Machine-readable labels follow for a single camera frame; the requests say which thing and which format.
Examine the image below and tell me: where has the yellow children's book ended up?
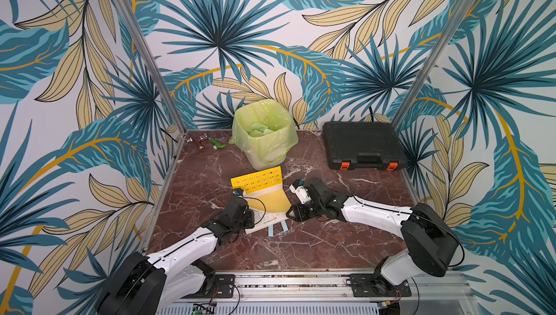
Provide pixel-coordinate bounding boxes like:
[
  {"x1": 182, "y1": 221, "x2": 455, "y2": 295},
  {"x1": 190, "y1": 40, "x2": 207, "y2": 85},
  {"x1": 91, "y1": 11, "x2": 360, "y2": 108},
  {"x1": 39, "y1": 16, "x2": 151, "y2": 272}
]
[{"x1": 230, "y1": 166, "x2": 291, "y2": 234}]

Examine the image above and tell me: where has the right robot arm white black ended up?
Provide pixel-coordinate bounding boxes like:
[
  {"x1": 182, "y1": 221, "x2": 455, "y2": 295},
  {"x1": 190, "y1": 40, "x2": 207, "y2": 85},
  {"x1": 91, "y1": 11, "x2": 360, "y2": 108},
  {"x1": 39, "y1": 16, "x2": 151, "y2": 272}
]
[{"x1": 287, "y1": 177, "x2": 462, "y2": 295}]

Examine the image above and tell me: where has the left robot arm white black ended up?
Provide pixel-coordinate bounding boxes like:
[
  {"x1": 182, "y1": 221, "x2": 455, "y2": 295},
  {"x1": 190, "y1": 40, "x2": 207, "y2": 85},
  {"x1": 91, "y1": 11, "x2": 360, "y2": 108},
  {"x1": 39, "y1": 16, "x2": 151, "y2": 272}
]
[{"x1": 95, "y1": 196, "x2": 256, "y2": 314}]

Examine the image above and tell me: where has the blue sticky tab middle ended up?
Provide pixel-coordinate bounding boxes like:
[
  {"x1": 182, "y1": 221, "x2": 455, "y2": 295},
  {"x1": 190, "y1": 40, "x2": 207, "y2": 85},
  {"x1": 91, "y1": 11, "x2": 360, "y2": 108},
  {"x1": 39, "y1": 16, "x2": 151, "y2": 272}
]
[{"x1": 280, "y1": 220, "x2": 289, "y2": 232}]

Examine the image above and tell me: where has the black plastic tool case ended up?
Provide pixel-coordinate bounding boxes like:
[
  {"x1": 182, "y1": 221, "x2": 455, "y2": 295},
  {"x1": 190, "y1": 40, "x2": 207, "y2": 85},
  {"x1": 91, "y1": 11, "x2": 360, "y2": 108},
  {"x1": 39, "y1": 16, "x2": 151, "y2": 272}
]
[{"x1": 322, "y1": 122, "x2": 408, "y2": 171}]

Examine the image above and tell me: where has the green toy on table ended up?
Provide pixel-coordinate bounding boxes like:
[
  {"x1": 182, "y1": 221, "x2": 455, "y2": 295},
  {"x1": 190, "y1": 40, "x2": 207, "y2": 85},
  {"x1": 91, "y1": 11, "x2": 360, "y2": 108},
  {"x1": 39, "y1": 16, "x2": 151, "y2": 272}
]
[{"x1": 209, "y1": 138, "x2": 227, "y2": 150}]

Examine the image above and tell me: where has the white bin green bag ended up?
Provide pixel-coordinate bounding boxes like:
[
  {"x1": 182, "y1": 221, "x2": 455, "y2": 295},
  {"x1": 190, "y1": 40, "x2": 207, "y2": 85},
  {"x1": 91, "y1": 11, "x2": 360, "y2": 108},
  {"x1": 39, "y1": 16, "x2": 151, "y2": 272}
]
[{"x1": 230, "y1": 99, "x2": 298, "y2": 171}]

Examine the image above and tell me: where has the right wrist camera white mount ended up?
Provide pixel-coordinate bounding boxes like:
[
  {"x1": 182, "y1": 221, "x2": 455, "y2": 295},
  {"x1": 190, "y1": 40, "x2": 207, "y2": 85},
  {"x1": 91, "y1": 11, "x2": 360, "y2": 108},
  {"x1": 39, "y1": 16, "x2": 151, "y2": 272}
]
[{"x1": 290, "y1": 180, "x2": 311, "y2": 204}]

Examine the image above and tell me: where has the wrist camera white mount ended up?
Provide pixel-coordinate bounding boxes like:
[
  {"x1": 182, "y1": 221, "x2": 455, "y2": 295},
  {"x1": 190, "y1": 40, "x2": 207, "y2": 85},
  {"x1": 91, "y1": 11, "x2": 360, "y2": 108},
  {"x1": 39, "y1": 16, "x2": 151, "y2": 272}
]
[
  {"x1": 290, "y1": 180, "x2": 311, "y2": 204},
  {"x1": 233, "y1": 188, "x2": 245, "y2": 198}
]

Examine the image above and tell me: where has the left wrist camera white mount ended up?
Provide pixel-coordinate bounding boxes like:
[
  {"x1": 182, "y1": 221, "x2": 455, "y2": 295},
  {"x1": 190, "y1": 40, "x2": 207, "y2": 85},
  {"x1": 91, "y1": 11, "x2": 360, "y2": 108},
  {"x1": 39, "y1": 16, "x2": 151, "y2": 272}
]
[{"x1": 233, "y1": 188, "x2": 245, "y2": 198}]

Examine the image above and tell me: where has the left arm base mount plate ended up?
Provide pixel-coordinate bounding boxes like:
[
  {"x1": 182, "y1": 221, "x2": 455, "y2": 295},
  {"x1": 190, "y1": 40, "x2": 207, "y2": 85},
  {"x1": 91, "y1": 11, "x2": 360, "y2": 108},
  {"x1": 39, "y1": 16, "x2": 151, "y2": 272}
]
[{"x1": 183, "y1": 274, "x2": 237, "y2": 299}]

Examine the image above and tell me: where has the green circuit board with wires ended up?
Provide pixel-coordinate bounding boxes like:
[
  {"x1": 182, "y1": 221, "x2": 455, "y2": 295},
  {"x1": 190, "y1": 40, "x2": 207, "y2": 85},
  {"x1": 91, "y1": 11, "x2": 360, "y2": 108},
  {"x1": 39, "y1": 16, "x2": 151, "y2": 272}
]
[{"x1": 191, "y1": 303, "x2": 215, "y2": 315}]

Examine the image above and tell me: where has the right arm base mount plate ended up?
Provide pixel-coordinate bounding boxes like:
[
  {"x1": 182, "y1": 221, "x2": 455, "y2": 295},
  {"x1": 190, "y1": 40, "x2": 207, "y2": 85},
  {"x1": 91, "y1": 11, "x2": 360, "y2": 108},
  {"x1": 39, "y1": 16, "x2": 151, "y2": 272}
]
[{"x1": 346, "y1": 274, "x2": 412, "y2": 300}]

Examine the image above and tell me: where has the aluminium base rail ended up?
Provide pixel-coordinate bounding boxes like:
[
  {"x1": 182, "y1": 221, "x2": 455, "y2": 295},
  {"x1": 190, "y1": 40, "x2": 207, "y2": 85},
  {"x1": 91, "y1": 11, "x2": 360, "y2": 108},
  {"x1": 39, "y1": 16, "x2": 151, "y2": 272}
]
[{"x1": 103, "y1": 269, "x2": 479, "y2": 315}]

